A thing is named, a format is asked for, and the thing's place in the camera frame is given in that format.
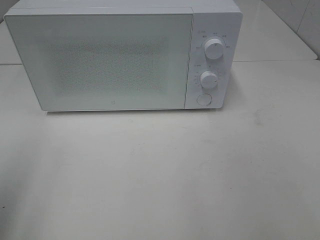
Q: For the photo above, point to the white round knob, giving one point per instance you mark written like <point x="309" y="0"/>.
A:
<point x="209" y="79"/>
<point x="214" y="48"/>

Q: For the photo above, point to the white microwave door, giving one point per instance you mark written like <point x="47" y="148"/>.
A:
<point x="104" y="58"/>

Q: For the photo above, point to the white microwave oven body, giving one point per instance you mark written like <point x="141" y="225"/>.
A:
<point x="211" y="18"/>

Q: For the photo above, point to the white round door button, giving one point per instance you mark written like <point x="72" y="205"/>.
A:
<point x="204" y="99"/>

